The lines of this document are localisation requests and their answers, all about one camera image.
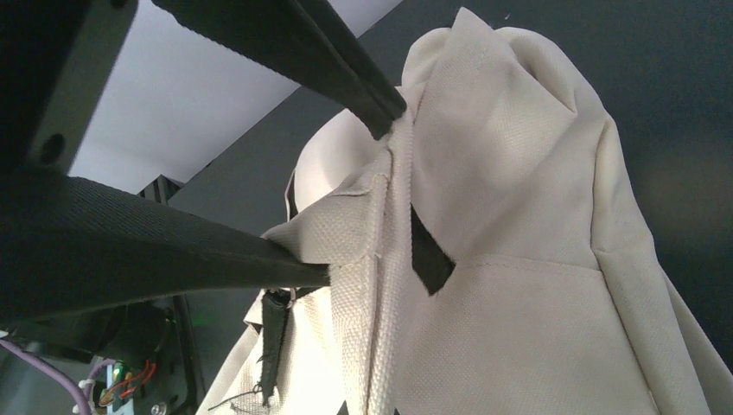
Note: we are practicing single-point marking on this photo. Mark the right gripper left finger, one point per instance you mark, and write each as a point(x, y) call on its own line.
point(69, 245)

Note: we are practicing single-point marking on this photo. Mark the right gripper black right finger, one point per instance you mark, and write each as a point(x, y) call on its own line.
point(304, 41)

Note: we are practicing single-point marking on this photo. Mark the beige canvas backpack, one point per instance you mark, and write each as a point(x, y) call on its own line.
point(487, 256)

